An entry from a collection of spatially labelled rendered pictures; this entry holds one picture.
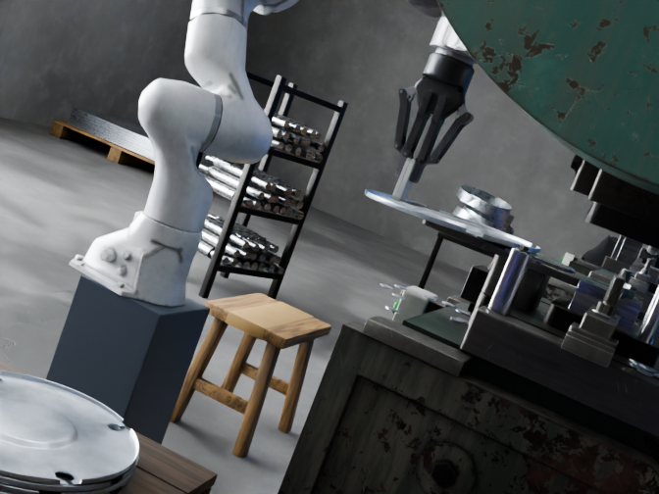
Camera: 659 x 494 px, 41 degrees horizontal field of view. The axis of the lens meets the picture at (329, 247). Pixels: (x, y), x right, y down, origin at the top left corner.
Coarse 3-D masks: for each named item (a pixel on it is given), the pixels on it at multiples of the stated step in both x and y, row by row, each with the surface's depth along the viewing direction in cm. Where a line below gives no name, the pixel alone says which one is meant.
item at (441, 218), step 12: (372, 192) 146; (384, 204) 132; (396, 204) 130; (408, 204) 151; (420, 204) 154; (420, 216) 128; (432, 216) 136; (444, 216) 140; (456, 216) 155; (456, 228) 127; (468, 228) 135; (480, 228) 137; (492, 228) 152; (492, 240) 128; (504, 240) 128; (516, 240) 148
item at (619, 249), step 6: (618, 240) 131; (624, 240) 129; (630, 240) 129; (618, 246) 130; (624, 246) 129; (630, 246) 129; (636, 246) 129; (618, 252) 131; (624, 252) 129; (630, 252) 129; (636, 252) 129; (612, 258) 131; (618, 258) 130; (624, 258) 129; (630, 258) 129; (630, 264) 129
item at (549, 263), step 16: (432, 224) 134; (464, 240) 133; (480, 240) 132; (496, 256) 134; (544, 256) 140; (496, 272) 133; (528, 272) 132; (544, 272) 129; (560, 272) 128; (576, 272) 137; (528, 288) 132; (544, 288) 138; (480, 304) 134; (528, 304) 132
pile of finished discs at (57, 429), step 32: (0, 384) 120; (32, 384) 124; (0, 416) 110; (32, 416) 113; (64, 416) 117; (96, 416) 122; (0, 448) 104; (32, 448) 106; (64, 448) 109; (96, 448) 112; (128, 448) 116; (0, 480) 98; (32, 480) 99; (64, 480) 102; (96, 480) 104; (128, 480) 113
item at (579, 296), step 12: (588, 276) 139; (588, 288) 126; (600, 288) 126; (576, 300) 127; (588, 300) 126; (600, 300) 126; (624, 300) 124; (636, 300) 128; (576, 312) 127; (624, 312) 125; (636, 312) 124; (624, 324) 125
